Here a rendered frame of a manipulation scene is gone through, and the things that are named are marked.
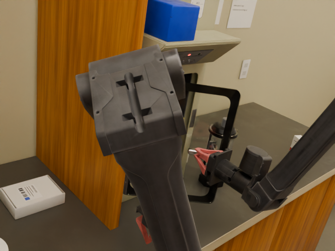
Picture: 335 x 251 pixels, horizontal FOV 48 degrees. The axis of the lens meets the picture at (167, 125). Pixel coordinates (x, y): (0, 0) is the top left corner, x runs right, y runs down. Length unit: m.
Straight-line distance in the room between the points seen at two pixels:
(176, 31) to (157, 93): 0.64
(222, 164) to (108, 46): 0.43
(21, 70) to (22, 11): 0.20
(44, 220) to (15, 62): 0.53
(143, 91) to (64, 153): 0.97
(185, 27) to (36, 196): 0.67
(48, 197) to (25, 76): 0.43
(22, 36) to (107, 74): 1.00
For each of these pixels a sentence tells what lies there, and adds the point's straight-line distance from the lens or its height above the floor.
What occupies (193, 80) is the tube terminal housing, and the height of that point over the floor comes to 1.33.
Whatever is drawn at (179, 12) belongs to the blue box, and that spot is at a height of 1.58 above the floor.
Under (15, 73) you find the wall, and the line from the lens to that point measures 1.38.
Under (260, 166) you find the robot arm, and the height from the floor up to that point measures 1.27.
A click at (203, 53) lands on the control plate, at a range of 1.12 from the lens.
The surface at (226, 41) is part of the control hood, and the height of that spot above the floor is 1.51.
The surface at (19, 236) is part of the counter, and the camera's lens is 1.16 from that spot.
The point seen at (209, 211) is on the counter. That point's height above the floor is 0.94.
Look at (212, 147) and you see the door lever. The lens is 1.15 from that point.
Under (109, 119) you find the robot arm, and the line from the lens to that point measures 0.33.
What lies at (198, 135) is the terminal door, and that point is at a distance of 1.13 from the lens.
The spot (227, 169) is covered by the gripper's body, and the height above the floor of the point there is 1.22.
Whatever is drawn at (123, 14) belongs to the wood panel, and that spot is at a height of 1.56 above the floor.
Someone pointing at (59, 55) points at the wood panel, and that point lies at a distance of 1.22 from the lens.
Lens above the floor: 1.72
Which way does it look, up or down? 25 degrees down
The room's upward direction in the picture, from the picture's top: 10 degrees clockwise
